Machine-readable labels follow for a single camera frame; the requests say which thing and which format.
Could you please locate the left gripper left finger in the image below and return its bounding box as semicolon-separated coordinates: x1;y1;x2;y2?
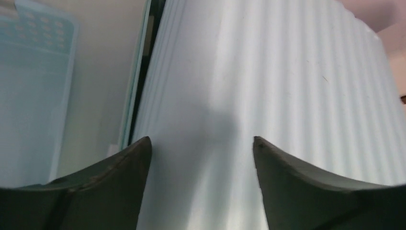
0;137;152;230

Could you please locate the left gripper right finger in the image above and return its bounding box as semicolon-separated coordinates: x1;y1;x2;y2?
253;136;406;230

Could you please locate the blue perforated plastic basket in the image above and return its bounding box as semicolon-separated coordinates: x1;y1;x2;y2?
0;0;79;188

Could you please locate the cream plastic drawer cabinet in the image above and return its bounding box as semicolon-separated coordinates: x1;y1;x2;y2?
378;21;406;111

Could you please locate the light blue ribbed suitcase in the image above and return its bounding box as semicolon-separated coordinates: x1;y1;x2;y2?
133;0;406;230

